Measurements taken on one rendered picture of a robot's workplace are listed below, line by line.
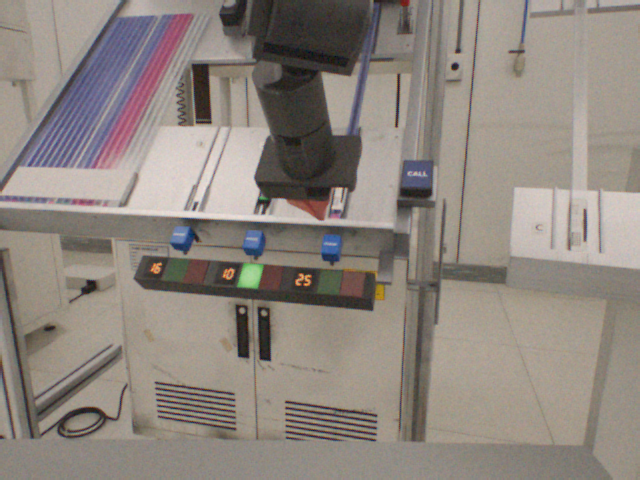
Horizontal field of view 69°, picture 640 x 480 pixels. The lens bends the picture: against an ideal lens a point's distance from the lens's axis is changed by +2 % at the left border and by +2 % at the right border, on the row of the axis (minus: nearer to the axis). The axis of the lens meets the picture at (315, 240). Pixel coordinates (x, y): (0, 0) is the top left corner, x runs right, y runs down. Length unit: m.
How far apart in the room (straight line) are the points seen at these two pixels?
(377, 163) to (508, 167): 1.93
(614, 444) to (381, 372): 0.45
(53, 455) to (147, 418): 0.90
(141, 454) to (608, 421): 0.62
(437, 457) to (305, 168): 0.27
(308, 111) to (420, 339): 0.40
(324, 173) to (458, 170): 2.14
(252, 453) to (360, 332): 0.64
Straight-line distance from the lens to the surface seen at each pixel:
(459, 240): 2.65
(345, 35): 0.36
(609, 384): 0.78
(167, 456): 0.43
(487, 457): 0.44
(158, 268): 0.70
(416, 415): 0.75
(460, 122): 2.56
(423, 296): 0.66
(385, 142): 0.73
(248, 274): 0.64
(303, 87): 0.39
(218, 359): 1.16
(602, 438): 0.82
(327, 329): 1.03
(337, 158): 0.47
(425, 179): 0.62
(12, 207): 0.87
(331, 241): 0.61
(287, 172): 0.46
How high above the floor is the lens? 0.86
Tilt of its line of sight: 15 degrees down
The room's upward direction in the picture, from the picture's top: straight up
